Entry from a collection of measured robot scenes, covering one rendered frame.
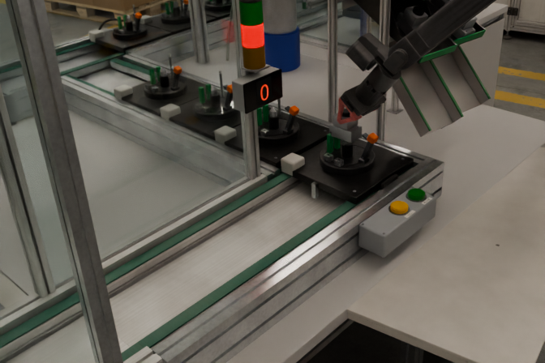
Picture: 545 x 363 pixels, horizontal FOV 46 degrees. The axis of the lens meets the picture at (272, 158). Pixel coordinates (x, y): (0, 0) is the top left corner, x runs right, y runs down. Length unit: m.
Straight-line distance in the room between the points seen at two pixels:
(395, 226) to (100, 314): 0.71
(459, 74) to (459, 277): 0.70
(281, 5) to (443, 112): 0.87
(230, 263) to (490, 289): 0.55
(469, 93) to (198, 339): 1.12
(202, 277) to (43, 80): 0.72
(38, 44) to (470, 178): 1.32
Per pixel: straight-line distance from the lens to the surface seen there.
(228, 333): 1.25
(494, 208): 1.73
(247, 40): 1.44
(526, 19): 5.59
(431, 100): 1.83
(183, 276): 1.40
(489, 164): 1.92
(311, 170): 1.62
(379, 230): 1.43
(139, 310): 1.34
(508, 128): 2.14
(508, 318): 1.41
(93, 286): 0.93
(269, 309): 1.31
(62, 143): 0.82
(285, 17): 2.47
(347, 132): 1.59
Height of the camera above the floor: 1.79
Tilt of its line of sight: 29 degrees down
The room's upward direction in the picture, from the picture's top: 3 degrees counter-clockwise
